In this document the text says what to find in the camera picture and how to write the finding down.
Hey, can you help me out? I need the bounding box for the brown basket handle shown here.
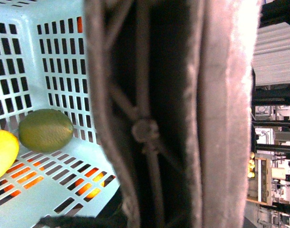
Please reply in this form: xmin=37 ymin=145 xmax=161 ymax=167
xmin=84 ymin=0 xmax=261 ymax=228

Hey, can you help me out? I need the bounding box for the green avocado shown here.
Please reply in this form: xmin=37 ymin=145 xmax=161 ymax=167
xmin=18 ymin=109 xmax=74 ymax=153

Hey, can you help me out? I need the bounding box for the light blue plastic basket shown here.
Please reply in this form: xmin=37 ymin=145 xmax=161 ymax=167
xmin=0 ymin=0 xmax=119 ymax=228

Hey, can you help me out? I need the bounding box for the yellow orange mango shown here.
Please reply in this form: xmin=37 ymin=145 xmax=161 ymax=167
xmin=0 ymin=130 xmax=19 ymax=178

